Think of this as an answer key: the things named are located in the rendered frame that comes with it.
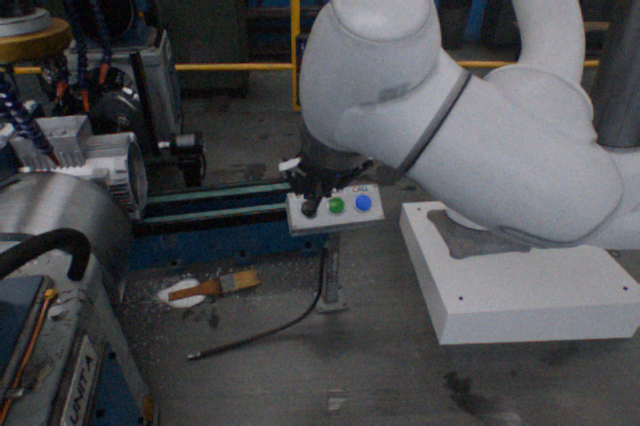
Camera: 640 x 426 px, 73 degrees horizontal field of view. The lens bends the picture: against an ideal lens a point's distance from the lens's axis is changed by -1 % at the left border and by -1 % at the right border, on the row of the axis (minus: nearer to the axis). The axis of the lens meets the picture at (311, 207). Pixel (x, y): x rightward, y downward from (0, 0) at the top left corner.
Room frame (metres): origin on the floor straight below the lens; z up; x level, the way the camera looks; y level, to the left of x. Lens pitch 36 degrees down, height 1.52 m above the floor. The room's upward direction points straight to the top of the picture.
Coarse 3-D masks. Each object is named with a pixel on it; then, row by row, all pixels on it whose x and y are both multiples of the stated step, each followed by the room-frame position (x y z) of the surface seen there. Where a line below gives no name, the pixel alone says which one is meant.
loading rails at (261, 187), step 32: (160, 192) 0.89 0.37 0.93; (192, 192) 0.90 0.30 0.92; (224, 192) 0.90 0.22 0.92; (256, 192) 0.90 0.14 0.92; (288, 192) 0.92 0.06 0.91; (160, 224) 0.76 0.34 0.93; (192, 224) 0.77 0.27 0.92; (224, 224) 0.79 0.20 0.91; (256, 224) 0.80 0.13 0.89; (160, 256) 0.76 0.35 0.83; (192, 256) 0.77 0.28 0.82; (224, 256) 0.79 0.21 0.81
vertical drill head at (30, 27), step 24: (0, 0) 0.76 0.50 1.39; (24, 0) 0.79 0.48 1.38; (0, 24) 0.74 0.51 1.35; (24, 24) 0.76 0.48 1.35; (48, 24) 0.80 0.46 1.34; (0, 48) 0.71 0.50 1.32; (24, 48) 0.73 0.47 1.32; (48, 48) 0.75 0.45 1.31; (48, 72) 0.76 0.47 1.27; (72, 96) 0.84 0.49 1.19
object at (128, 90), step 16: (96, 64) 1.14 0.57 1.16; (112, 64) 1.15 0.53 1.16; (128, 64) 1.18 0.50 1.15; (96, 80) 1.02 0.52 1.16; (112, 80) 1.04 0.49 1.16; (128, 80) 1.08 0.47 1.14; (64, 96) 1.00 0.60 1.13; (80, 96) 1.00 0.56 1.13; (96, 96) 1.01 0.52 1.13; (112, 96) 1.02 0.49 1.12; (128, 96) 1.03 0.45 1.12; (64, 112) 0.99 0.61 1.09; (80, 112) 1.00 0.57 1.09; (96, 112) 1.01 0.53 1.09; (112, 112) 1.01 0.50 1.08; (128, 112) 1.02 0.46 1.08; (160, 112) 1.15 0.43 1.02; (96, 128) 1.00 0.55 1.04; (112, 128) 1.01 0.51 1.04; (128, 128) 1.02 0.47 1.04; (144, 144) 1.03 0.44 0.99
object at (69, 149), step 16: (48, 128) 0.84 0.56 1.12; (64, 128) 0.81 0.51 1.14; (80, 128) 0.79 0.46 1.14; (16, 144) 0.74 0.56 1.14; (32, 144) 0.74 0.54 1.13; (64, 144) 0.75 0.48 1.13; (80, 144) 0.77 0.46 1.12; (32, 160) 0.74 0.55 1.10; (48, 160) 0.75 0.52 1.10; (64, 160) 0.75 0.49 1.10; (80, 160) 0.76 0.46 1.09
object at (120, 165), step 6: (132, 132) 0.88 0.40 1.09; (132, 138) 0.87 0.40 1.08; (114, 162) 0.75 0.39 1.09; (120, 162) 0.76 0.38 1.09; (126, 162) 0.77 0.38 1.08; (18, 168) 0.73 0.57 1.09; (24, 168) 0.73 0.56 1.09; (30, 168) 0.73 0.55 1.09; (114, 168) 0.75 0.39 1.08; (120, 168) 0.75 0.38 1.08; (126, 168) 0.76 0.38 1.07; (138, 210) 0.76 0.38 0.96; (132, 216) 0.75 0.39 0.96; (138, 216) 0.75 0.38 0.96
